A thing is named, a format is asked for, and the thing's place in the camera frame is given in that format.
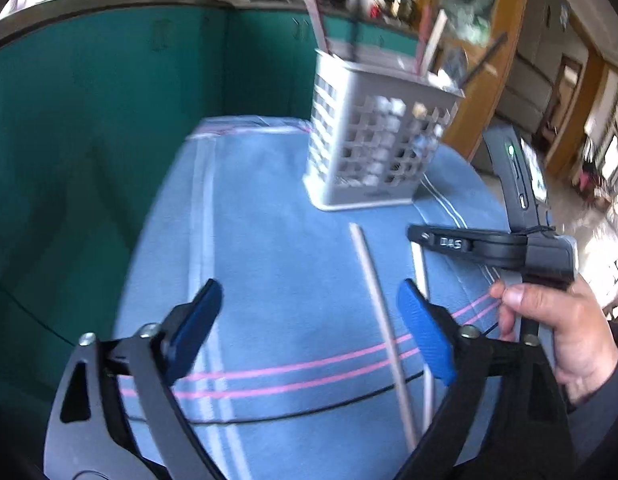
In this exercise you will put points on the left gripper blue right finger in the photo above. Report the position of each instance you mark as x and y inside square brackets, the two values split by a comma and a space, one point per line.
[440, 335]

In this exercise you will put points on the dark red chopstick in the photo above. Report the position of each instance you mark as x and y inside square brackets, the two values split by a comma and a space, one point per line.
[423, 33]

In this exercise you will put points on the blue striped cloth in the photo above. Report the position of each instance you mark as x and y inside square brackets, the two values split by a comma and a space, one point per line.
[294, 381]

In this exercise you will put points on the teal lower cabinets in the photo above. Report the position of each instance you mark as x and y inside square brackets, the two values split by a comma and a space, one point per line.
[93, 111]

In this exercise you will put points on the silver refrigerator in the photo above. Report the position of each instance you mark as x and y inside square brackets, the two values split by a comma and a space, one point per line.
[539, 51]

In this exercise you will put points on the person's right hand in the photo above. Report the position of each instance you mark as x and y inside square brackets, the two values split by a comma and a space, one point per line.
[585, 352]

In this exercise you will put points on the white plastic utensil caddy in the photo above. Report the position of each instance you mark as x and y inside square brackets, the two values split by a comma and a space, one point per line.
[375, 127]

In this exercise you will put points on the person's right forearm dark sleeve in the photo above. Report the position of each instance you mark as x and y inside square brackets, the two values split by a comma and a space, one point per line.
[594, 429]

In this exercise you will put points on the black chopstick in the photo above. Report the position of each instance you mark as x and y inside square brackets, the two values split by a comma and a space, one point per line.
[484, 60]

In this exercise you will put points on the white chopstick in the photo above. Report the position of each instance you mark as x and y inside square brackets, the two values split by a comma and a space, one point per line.
[371, 278]
[317, 25]
[431, 45]
[429, 388]

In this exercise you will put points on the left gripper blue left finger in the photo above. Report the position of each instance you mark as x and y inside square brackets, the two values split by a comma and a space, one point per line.
[185, 330]

